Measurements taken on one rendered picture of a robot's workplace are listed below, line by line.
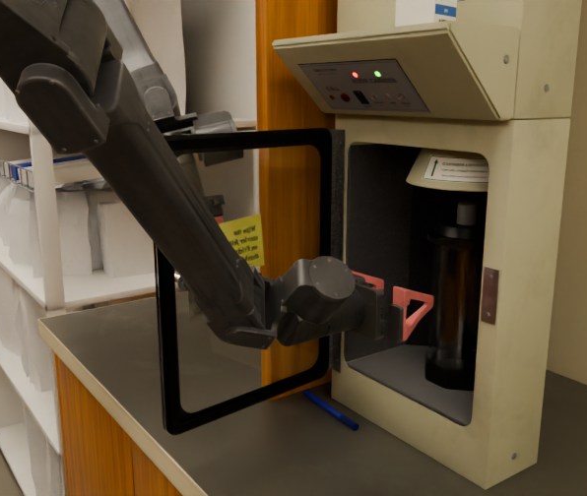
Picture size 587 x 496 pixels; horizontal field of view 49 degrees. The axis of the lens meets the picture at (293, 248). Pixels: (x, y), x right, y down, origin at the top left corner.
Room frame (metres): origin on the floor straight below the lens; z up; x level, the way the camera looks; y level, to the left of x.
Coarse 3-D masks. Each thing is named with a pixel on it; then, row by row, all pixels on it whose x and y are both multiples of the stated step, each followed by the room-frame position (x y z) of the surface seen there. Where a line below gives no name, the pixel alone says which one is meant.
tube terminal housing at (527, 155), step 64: (384, 0) 0.92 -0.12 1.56; (512, 0) 0.75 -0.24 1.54; (576, 0) 0.80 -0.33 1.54; (384, 128) 0.91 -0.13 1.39; (448, 128) 0.82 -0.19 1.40; (512, 128) 0.74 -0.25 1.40; (512, 192) 0.75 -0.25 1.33; (512, 256) 0.75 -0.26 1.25; (512, 320) 0.76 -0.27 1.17; (512, 384) 0.76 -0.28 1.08; (448, 448) 0.80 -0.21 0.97; (512, 448) 0.77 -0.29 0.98
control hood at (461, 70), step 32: (352, 32) 0.80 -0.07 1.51; (384, 32) 0.75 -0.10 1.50; (416, 32) 0.72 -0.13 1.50; (448, 32) 0.68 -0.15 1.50; (480, 32) 0.70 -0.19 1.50; (512, 32) 0.73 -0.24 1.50; (288, 64) 0.94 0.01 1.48; (416, 64) 0.75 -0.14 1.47; (448, 64) 0.71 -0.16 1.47; (480, 64) 0.71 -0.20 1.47; (512, 64) 0.74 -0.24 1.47; (320, 96) 0.95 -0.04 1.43; (448, 96) 0.76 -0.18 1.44; (480, 96) 0.72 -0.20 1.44; (512, 96) 0.74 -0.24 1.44
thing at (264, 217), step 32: (192, 160) 0.82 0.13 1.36; (224, 160) 0.85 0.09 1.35; (256, 160) 0.89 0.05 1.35; (288, 160) 0.93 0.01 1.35; (320, 160) 0.97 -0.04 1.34; (224, 192) 0.85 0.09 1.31; (256, 192) 0.89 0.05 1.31; (288, 192) 0.93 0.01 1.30; (224, 224) 0.85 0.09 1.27; (256, 224) 0.89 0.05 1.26; (288, 224) 0.93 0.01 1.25; (256, 256) 0.89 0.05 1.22; (288, 256) 0.93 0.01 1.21; (160, 320) 0.78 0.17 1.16; (192, 320) 0.81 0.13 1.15; (160, 352) 0.79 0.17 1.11; (192, 352) 0.81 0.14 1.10; (224, 352) 0.85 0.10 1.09; (256, 352) 0.89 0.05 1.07; (288, 352) 0.93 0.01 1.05; (192, 384) 0.81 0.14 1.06; (224, 384) 0.85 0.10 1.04; (256, 384) 0.88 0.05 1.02
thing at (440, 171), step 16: (416, 160) 0.92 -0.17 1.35; (432, 160) 0.87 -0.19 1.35; (448, 160) 0.86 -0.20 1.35; (464, 160) 0.85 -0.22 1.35; (480, 160) 0.84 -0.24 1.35; (416, 176) 0.89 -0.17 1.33; (432, 176) 0.86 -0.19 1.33; (448, 176) 0.85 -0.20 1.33; (464, 176) 0.84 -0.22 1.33; (480, 176) 0.83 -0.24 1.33
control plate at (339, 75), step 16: (304, 64) 0.91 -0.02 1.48; (320, 64) 0.88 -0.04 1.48; (336, 64) 0.86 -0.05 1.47; (352, 64) 0.83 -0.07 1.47; (368, 64) 0.81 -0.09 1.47; (384, 64) 0.79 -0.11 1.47; (320, 80) 0.91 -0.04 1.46; (336, 80) 0.89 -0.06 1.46; (352, 80) 0.86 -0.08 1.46; (368, 80) 0.84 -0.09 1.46; (384, 80) 0.81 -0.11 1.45; (400, 80) 0.79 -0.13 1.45; (336, 96) 0.92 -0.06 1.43; (352, 96) 0.89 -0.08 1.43; (368, 96) 0.87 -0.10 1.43; (384, 96) 0.84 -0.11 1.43; (416, 96) 0.80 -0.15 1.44
